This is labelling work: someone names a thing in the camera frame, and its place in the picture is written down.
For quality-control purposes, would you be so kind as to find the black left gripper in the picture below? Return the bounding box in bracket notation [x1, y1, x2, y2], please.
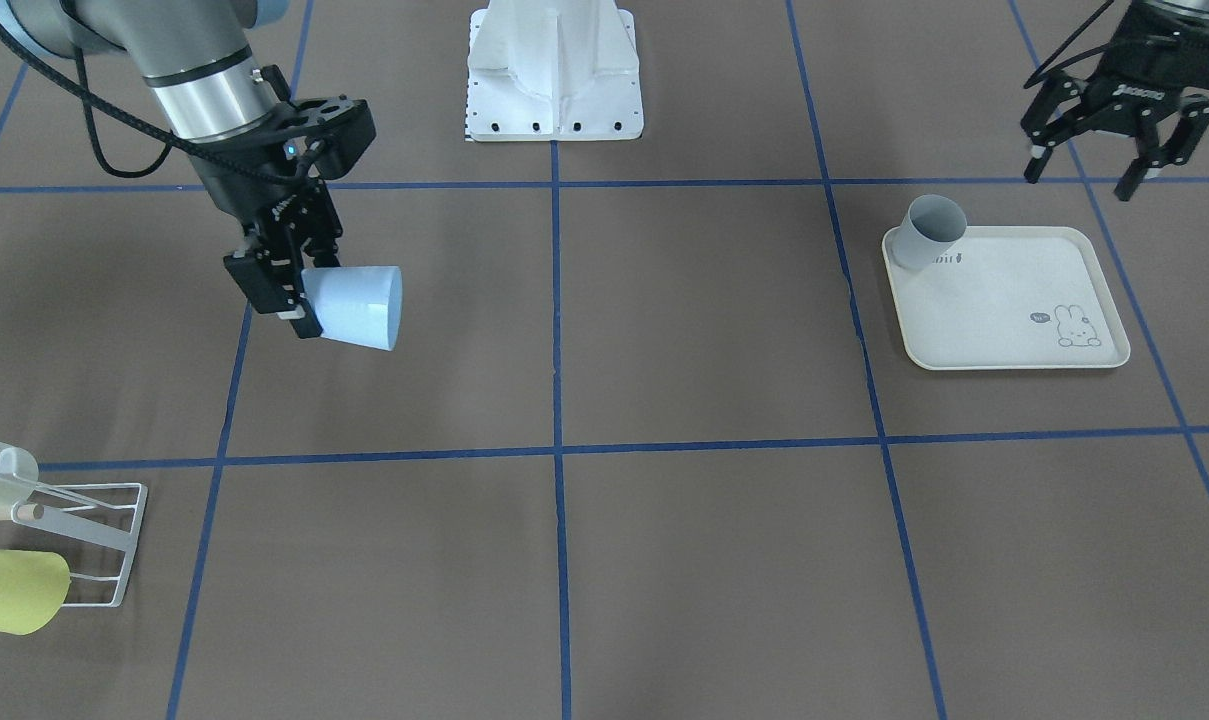
[1020, 1, 1209, 202]

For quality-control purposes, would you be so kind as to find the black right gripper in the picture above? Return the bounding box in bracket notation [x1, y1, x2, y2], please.
[193, 97, 345, 339]

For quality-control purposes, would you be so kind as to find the blue plastic cup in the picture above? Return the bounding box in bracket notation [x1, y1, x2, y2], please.
[302, 266, 403, 352]

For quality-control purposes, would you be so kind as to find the yellow plastic cup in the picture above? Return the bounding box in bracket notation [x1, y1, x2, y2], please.
[0, 550, 70, 635]

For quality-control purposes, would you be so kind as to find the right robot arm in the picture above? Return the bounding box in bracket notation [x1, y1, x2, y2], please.
[0, 1, 403, 352]

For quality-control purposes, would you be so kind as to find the grey plastic cup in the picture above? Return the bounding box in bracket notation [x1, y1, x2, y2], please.
[887, 193, 968, 272]

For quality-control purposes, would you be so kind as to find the cream serving tray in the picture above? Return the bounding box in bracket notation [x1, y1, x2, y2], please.
[883, 225, 1133, 372]

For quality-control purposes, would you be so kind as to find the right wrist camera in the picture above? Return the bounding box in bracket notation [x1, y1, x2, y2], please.
[288, 95, 377, 181]

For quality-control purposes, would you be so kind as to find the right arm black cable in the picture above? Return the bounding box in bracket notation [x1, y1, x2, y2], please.
[0, 0, 310, 182]

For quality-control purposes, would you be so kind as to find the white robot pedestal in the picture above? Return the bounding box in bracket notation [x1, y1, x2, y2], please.
[464, 1, 644, 143]

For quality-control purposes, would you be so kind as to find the white wire cup rack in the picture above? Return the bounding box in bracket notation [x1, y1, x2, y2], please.
[0, 460, 150, 609]

